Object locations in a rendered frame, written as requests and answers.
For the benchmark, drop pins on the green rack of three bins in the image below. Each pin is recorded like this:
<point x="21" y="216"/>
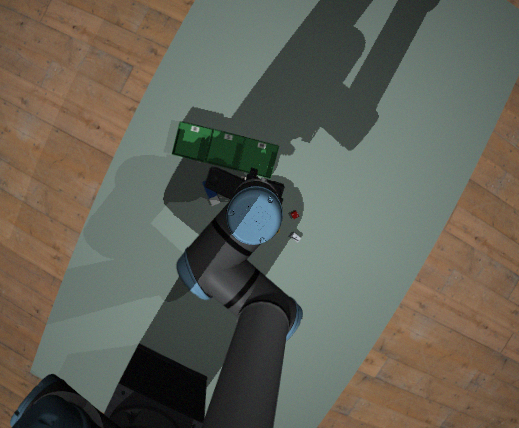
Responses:
<point x="222" y="152"/>

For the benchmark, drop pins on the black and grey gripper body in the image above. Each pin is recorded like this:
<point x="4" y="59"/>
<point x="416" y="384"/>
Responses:
<point x="275" y="184"/>

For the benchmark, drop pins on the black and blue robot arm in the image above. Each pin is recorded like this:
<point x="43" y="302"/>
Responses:
<point x="214" y="265"/>

